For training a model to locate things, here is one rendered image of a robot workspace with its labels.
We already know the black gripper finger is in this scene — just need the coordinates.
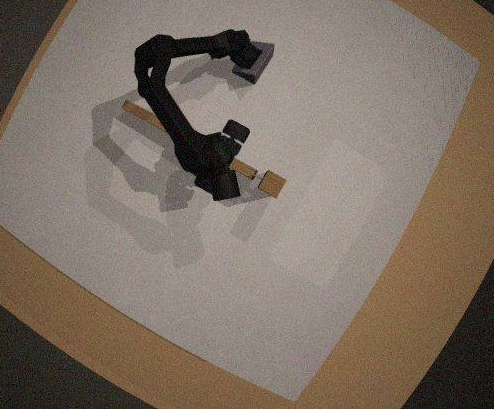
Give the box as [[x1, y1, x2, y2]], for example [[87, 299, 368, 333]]
[[233, 142, 242, 155]]

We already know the dark brown wooden post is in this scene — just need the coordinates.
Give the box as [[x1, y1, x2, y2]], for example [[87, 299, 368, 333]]
[[258, 170, 287, 198]]

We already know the brown wooden board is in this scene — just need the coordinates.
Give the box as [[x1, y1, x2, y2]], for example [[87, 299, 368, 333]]
[[122, 99, 262, 180]]

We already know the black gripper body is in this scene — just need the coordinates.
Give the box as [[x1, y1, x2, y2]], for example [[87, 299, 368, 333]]
[[195, 119, 250, 194]]

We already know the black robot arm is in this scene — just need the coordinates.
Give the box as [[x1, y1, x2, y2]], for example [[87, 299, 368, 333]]
[[134, 29, 263, 201]]

